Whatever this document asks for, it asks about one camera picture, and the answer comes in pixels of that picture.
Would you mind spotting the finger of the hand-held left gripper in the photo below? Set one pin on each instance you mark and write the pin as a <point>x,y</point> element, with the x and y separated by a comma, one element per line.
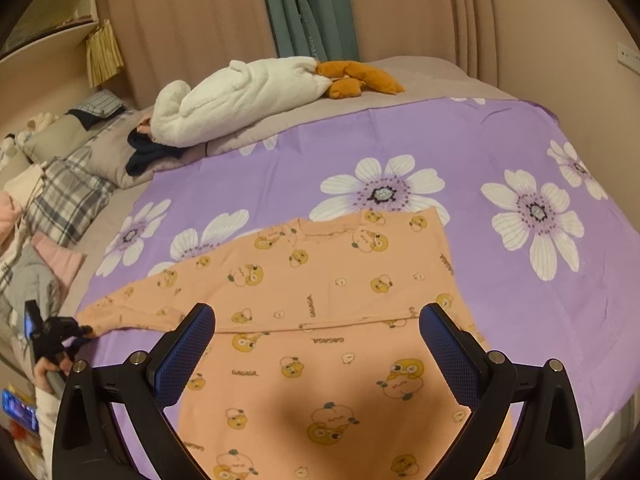
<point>65,325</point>
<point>67,346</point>

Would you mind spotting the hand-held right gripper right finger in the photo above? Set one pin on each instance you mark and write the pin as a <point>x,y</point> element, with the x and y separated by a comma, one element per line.
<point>446,355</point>

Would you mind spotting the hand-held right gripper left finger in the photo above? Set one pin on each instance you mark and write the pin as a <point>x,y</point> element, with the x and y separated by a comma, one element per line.
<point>186,355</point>

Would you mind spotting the orange cartoon print shirt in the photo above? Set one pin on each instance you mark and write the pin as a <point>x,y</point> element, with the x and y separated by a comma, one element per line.
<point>320,360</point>

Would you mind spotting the person's left hand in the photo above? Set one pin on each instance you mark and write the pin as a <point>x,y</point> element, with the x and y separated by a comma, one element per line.
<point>44,372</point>

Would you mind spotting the grey garment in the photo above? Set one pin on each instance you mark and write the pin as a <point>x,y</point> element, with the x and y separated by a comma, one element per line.
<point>32,285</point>

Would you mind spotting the folded pink garment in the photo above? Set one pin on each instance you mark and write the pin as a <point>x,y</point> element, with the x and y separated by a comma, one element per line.
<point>62,260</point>

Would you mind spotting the phone with lit screen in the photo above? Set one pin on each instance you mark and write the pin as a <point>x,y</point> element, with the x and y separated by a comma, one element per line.
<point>19,407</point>

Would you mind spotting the pale pink garment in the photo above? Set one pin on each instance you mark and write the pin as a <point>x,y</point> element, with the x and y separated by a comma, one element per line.
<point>9,220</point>

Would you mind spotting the cream cloth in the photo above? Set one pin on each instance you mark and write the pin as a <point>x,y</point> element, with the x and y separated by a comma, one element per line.
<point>25,182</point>

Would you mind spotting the dark navy cloth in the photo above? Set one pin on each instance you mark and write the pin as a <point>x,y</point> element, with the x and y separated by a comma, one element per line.
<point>147,157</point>

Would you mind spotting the cream plush toy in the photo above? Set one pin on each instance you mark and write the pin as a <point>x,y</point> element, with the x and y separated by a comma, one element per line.
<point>27,132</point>

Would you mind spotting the purple floral bed sheet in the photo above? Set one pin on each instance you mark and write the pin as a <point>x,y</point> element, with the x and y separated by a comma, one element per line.
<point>450,150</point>

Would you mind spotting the small pink cloth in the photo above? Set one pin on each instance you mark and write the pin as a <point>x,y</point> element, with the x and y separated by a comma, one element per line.
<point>144,125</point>

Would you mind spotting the striped pillow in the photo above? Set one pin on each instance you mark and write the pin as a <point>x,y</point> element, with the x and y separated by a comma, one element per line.
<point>100,104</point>

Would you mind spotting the white goose plush toy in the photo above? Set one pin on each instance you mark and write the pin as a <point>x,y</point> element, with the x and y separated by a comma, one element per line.
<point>225,97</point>

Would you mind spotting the straw tassel hanging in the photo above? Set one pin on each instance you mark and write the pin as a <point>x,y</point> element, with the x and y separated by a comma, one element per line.
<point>104,55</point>

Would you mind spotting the taupe quilt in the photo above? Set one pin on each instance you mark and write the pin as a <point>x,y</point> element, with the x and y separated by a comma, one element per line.
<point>425,80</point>

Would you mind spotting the beige curtain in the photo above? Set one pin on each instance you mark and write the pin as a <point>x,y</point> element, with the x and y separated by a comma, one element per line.
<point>190,25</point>
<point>415,15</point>

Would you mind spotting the teal curtain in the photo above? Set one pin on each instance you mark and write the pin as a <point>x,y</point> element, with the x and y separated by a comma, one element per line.
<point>310,10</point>

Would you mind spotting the white wall shelf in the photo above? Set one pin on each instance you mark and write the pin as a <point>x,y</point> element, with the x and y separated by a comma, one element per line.
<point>55,25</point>

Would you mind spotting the white wall socket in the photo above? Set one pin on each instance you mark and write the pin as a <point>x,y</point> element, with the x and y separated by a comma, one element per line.
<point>630,56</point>

